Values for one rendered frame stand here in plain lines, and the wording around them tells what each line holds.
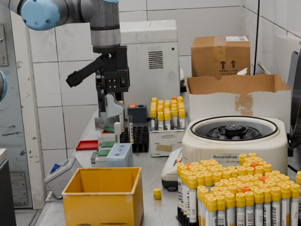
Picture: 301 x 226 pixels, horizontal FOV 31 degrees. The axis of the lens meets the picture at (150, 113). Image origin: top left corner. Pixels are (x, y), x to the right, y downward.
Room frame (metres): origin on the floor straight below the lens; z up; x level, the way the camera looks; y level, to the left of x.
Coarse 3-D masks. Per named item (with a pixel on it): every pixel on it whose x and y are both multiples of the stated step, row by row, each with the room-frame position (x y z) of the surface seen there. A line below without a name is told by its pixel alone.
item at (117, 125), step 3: (117, 123) 1.16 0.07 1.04; (120, 123) 1.17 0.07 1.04; (114, 126) 1.16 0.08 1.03; (117, 126) 1.16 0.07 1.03; (120, 126) 1.16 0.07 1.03; (114, 129) 1.16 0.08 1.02; (117, 129) 1.16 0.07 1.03; (120, 129) 1.16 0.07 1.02; (117, 132) 1.16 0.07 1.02; (120, 132) 1.16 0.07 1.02
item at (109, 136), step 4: (100, 132) 1.42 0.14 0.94; (104, 132) 1.39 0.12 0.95; (108, 132) 1.39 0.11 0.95; (100, 136) 1.38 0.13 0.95; (104, 136) 1.38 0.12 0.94; (108, 136) 1.38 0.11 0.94; (112, 136) 1.38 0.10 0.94; (116, 136) 1.41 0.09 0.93; (100, 140) 1.38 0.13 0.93; (104, 140) 1.38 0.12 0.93; (108, 140) 1.38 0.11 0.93; (112, 140) 1.38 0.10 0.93; (116, 140) 1.40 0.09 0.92
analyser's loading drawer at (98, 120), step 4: (100, 116) 1.66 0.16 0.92; (116, 116) 1.66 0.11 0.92; (96, 120) 1.61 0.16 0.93; (100, 120) 1.61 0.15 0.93; (112, 120) 1.60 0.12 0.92; (116, 120) 1.64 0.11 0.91; (96, 124) 1.61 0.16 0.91; (112, 124) 1.60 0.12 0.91; (96, 128) 1.61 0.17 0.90; (100, 128) 1.61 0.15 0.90
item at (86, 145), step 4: (84, 140) 1.55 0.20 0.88; (88, 140) 1.55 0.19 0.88; (92, 140) 1.55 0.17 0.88; (96, 140) 1.55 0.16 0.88; (80, 144) 1.53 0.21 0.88; (84, 144) 1.53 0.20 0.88; (88, 144) 1.53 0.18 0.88; (92, 144) 1.53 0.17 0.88; (96, 144) 1.52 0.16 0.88; (76, 148) 1.49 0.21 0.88; (80, 148) 1.48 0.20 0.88; (84, 148) 1.48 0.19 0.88; (88, 148) 1.48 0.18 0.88; (92, 148) 1.48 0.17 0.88; (96, 148) 1.48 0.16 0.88
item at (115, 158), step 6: (114, 144) 1.21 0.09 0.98; (120, 144) 1.21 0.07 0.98; (126, 144) 1.20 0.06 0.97; (114, 150) 1.17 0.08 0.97; (120, 150) 1.17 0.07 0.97; (126, 150) 1.16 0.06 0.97; (108, 156) 1.13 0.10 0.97; (114, 156) 1.12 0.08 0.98; (120, 156) 1.12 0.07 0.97; (126, 156) 1.14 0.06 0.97; (132, 156) 1.21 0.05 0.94; (108, 162) 1.12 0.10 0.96; (114, 162) 1.12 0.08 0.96; (120, 162) 1.12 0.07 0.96; (126, 162) 1.13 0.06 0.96; (132, 162) 1.20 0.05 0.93
